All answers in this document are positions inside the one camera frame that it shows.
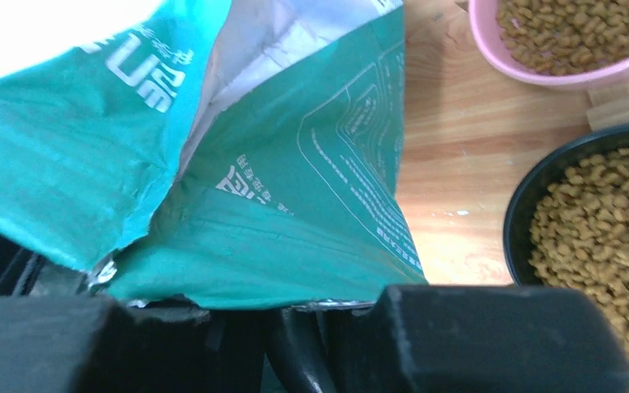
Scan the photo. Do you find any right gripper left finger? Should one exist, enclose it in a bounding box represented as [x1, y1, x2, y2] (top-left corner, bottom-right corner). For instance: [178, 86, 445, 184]
[0, 296, 264, 392]

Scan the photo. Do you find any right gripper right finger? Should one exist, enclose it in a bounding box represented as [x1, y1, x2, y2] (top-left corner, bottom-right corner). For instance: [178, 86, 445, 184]
[327, 285, 629, 392]

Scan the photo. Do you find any green dog food bag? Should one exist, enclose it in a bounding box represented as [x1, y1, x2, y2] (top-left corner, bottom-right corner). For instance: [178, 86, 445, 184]
[0, 1, 425, 309]

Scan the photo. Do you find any silver metal scoop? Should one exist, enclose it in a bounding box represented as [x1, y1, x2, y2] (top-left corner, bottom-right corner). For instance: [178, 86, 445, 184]
[265, 309, 337, 393]

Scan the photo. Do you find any black pet bowl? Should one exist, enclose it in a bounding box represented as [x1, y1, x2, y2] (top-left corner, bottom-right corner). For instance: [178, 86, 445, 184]
[502, 121, 629, 393]

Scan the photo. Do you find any brown dog food kibble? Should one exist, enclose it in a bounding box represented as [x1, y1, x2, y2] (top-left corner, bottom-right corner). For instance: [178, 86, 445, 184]
[496, 1, 629, 356]

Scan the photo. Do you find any pink pet bowl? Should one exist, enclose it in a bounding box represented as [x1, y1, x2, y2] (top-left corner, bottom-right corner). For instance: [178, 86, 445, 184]
[468, 0, 629, 90]

